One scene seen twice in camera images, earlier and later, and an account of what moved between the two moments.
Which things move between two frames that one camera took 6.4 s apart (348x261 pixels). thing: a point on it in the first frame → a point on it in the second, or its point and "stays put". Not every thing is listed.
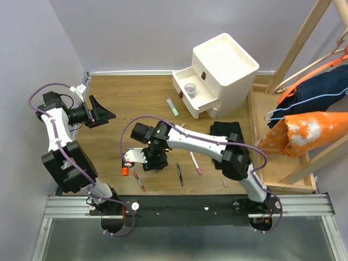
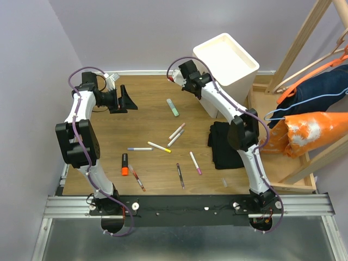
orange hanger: x=291 y=91 stays put
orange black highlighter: x=125 y=169 stays put
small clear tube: x=224 y=182 stays put
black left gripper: x=100 y=114 → x=124 y=101
